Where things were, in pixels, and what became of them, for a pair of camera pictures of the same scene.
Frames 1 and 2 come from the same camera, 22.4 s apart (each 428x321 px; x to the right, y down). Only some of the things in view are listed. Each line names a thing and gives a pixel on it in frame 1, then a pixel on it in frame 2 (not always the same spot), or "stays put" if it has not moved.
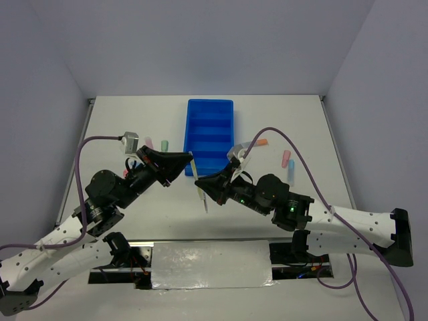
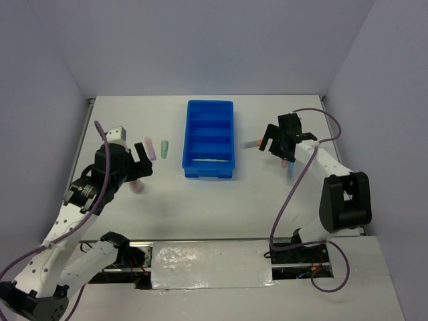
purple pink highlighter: x=148 y=143 stays put
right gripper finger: x=215 y=186 to x=271 y=132
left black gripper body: x=144 y=176 to x=127 y=172
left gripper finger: x=169 y=164 to x=144 y=167
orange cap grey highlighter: x=259 y=142 stays put
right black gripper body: x=241 y=190 to x=277 y=148
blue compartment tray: x=208 y=134 stays put
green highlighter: x=164 y=145 stays put
